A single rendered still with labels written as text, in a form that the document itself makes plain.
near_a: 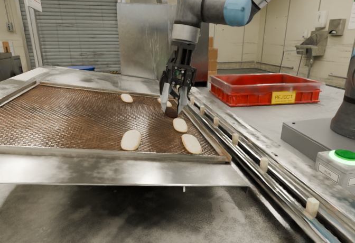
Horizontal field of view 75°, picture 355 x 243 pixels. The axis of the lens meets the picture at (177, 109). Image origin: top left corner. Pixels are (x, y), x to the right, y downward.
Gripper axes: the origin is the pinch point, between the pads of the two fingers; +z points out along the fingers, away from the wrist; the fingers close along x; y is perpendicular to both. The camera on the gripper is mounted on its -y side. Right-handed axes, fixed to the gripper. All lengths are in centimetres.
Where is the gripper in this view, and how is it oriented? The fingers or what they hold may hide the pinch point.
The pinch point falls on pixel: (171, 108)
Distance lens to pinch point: 72.5
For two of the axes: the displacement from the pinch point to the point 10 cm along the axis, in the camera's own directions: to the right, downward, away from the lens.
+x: 9.6, 1.0, 2.6
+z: -1.7, 9.5, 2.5
